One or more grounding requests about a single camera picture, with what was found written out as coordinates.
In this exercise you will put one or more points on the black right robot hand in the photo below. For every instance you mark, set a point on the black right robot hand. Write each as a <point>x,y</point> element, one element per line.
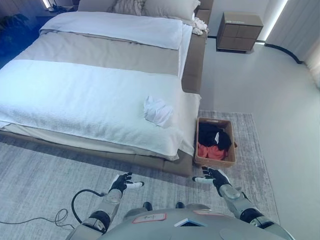
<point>218,178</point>

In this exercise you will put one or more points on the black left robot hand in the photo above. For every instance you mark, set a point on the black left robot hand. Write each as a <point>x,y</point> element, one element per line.
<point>121,182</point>

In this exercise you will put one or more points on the white garment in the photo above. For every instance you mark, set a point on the white garment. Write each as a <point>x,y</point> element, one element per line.
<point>157,112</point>

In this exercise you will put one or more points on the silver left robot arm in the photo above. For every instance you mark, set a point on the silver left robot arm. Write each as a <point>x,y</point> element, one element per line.
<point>110,200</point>

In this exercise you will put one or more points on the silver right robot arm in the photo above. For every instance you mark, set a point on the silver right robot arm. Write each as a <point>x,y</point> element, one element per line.
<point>232,195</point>

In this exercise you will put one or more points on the brown wicker basket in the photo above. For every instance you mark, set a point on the brown wicker basket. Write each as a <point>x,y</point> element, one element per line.
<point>212,163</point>

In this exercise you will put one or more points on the white bed sheet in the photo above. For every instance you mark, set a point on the white bed sheet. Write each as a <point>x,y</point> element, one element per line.
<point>185,45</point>

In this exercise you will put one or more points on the orange garment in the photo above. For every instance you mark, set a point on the orange garment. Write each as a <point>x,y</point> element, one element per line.
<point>212,152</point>

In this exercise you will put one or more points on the black left robot foot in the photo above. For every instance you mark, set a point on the black left robot foot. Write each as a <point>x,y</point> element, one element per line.
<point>148,206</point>

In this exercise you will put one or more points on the black robot foot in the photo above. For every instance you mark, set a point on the black robot foot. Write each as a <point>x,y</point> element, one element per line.
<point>148,206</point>
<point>180,205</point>

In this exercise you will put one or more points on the white paper tag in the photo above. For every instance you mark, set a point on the white paper tag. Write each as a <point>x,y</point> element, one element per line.
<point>217,138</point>

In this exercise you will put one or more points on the black garment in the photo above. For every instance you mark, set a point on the black garment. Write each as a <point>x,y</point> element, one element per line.
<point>207,135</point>

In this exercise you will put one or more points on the black right robot foot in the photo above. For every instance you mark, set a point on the black right robot foot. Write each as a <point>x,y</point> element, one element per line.
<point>180,205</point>

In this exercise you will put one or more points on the silver robot torso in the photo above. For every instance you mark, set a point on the silver robot torso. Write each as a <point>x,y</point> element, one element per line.
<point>160,228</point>

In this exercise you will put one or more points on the robot legs and torso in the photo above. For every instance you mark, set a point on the robot legs and torso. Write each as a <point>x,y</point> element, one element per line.
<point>37,175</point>

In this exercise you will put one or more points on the white textured blanket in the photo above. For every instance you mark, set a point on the white textured blanket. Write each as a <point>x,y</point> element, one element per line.
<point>75,100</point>

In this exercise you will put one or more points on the beige duvet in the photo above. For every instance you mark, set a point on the beige duvet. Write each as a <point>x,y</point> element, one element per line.
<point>100,52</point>

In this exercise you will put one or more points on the black curved floor trim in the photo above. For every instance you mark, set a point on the black curved floor trim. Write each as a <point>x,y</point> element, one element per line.
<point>287,51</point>

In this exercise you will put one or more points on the brown wooden nightstand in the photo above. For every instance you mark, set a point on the brown wooden nightstand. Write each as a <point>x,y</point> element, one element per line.
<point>237,32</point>

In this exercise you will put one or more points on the white sheer curtain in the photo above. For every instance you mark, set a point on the white sheer curtain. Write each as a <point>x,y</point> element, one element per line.
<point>313,62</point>

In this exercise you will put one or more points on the cream crumpled cloth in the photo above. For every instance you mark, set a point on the cream crumpled cloth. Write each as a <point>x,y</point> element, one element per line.
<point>200,25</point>

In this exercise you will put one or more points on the white folded duvet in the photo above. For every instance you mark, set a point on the white folded duvet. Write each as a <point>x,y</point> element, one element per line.
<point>112,25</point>

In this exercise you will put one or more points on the glowing white light strip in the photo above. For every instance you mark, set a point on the glowing white light strip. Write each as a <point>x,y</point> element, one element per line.
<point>275,18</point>
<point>45,3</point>

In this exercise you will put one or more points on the beige pillow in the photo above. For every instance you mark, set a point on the beige pillow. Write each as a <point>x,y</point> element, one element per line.
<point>172,8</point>

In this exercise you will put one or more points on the grey patterned pillow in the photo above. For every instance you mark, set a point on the grey patterned pillow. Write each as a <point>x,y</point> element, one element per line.
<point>127,5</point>

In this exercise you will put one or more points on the brown upholstered headboard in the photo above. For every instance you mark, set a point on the brown upholstered headboard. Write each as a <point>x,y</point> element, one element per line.
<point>95,5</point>

